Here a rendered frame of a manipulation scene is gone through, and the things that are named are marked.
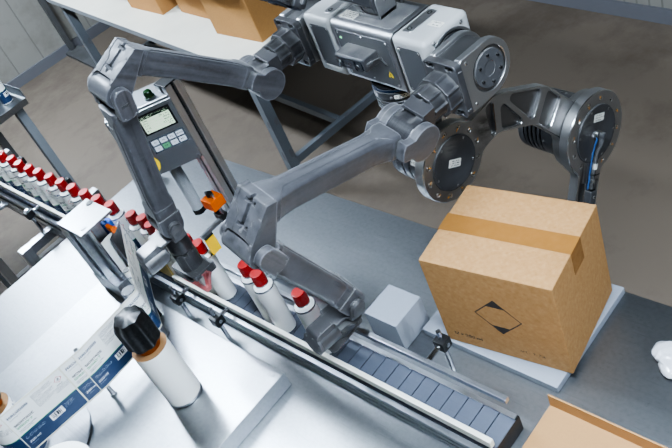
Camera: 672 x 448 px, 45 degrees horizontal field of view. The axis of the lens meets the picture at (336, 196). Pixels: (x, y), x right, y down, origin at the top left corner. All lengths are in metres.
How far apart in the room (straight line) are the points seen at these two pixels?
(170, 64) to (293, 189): 0.51
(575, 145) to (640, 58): 1.92
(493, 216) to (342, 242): 0.64
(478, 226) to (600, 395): 0.42
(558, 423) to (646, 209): 1.69
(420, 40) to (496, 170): 2.08
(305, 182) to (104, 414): 1.03
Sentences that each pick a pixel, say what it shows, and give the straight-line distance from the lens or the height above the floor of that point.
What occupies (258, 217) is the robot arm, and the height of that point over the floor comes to 1.54.
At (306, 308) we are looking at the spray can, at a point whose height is 1.05.
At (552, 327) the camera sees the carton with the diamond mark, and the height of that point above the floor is 1.00.
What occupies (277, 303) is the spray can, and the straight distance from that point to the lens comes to 1.97.
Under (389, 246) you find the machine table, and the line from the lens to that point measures 2.20.
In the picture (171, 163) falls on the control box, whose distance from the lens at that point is 2.00.
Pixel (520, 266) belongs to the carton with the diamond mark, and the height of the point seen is 1.12.
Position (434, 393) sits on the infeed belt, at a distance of 1.80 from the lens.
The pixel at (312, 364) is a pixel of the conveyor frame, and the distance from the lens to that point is 1.97.
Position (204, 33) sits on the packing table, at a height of 0.78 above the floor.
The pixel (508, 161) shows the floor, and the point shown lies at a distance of 3.66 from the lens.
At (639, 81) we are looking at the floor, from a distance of 3.96.
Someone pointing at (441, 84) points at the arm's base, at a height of 1.48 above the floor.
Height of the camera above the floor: 2.31
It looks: 37 degrees down
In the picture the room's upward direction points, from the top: 25 degrees counter-clockwise
